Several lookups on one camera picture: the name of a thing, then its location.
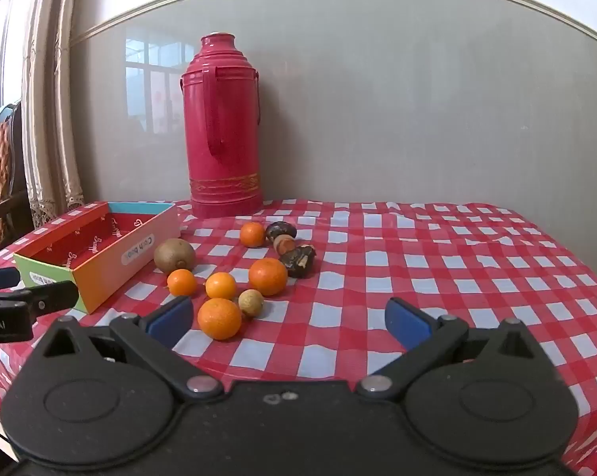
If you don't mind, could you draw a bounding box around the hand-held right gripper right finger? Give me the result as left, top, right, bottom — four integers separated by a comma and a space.
355, 297, 552, 401

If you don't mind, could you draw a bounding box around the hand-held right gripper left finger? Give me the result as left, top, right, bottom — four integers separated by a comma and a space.
43, 296, 225, 401

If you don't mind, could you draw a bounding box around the small orange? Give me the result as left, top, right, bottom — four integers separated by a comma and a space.
205, 272, 238, 300
240, 222, 266, 248
167, 269, 198, 296

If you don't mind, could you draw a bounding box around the large orange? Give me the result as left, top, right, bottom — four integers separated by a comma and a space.
198, 298, 242, 340
249, 258, 288, 296

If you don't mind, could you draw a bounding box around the brown kiwi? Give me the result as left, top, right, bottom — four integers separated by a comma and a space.
154, 238, 196, 274

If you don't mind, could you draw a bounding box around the colourful cardboard box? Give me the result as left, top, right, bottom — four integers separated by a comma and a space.
13, 202, 181, 314

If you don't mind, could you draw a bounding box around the tan longan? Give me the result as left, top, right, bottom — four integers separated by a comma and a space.
238, 289, 264, 317

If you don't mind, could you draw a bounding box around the speckled dark water chestnut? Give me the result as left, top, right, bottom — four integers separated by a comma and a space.
280, 245, 317, 278

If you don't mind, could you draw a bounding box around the red checked tablecloth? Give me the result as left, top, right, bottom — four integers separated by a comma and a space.
0, 198, 597, 476

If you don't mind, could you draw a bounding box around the beige curtain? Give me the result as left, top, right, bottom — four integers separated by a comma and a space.
23, 0, 86, 229

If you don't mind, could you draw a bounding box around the red thermos flask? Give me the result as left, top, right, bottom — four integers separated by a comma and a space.
179, 33, 264, 219

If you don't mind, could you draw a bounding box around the window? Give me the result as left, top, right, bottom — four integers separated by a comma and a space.
0, 0, 46, 125

